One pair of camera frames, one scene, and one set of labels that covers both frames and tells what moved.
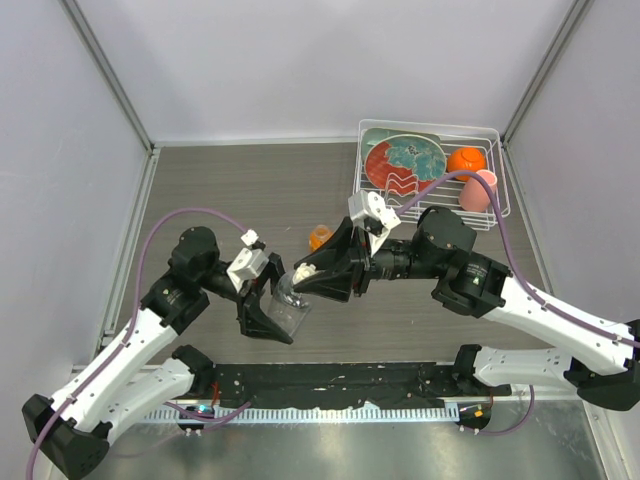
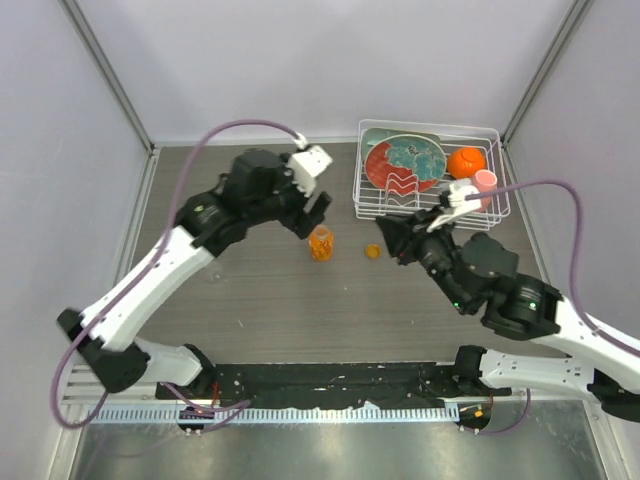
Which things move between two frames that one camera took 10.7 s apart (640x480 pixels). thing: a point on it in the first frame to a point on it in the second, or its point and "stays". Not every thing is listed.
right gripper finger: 335,283 to 398,233
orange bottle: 319,236 stays
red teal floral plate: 404,163 stays
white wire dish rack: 416,166 stays
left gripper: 250,312 to 303,222
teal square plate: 374,134 stays
